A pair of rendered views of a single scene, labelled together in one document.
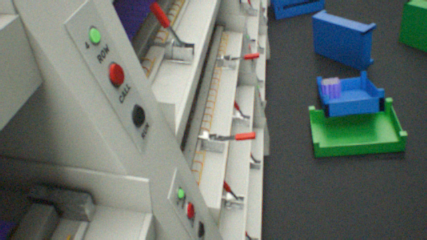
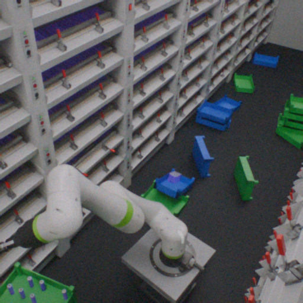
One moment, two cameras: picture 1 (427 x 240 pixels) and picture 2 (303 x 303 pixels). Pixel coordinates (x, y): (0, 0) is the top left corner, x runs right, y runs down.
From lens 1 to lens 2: 1.55 m
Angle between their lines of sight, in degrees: 7
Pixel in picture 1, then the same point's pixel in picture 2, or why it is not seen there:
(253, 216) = not seen: hidden behind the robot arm
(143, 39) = (67, 139)
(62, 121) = (36, 158)
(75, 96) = (39, 157)
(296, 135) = (142, 189)
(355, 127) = (168, 200)
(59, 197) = (31, 167)
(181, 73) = (70, 152)
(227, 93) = (96, 158)
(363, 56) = (202, 171)
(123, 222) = (38, 176)
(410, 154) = not seen: hidden behind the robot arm
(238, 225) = not seen: hidden behind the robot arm
